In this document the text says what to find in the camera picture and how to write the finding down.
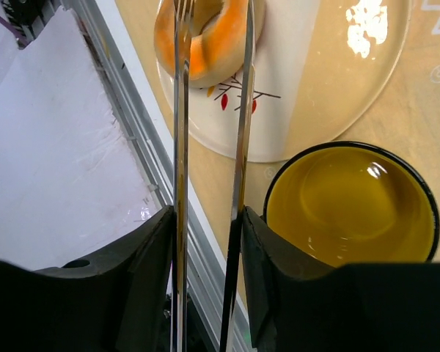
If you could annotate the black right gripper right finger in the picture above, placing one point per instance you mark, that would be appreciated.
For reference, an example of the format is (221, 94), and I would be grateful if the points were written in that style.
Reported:
(296, 303)

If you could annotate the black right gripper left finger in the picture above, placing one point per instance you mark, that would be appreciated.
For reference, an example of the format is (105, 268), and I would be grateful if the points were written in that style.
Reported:
(109, 300)

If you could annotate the orange glazed bagel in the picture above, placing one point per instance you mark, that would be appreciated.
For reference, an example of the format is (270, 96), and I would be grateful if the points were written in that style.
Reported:
(217, 43)

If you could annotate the metal serving tongs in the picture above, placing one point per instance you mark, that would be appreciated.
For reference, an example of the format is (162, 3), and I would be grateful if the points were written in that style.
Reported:
(184, 11)

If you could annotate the yellow mug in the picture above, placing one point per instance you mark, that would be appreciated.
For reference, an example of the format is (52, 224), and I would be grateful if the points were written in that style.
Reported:
(352, 202)

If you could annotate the white and yellow plate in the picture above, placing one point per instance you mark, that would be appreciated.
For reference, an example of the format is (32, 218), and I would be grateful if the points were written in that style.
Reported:
(319, 65)

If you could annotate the aluminium table front rail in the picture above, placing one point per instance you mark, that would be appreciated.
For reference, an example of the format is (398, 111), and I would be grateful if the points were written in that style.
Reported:
(146, 130)

